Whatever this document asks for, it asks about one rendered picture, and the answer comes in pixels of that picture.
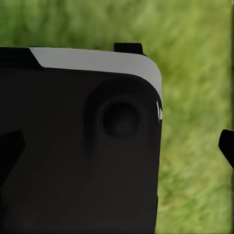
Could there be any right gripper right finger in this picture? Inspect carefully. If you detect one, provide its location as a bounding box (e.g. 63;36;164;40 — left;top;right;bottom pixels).
218;129;234;169

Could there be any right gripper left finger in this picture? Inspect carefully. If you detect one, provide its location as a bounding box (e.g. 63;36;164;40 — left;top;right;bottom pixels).
0;130;25;188

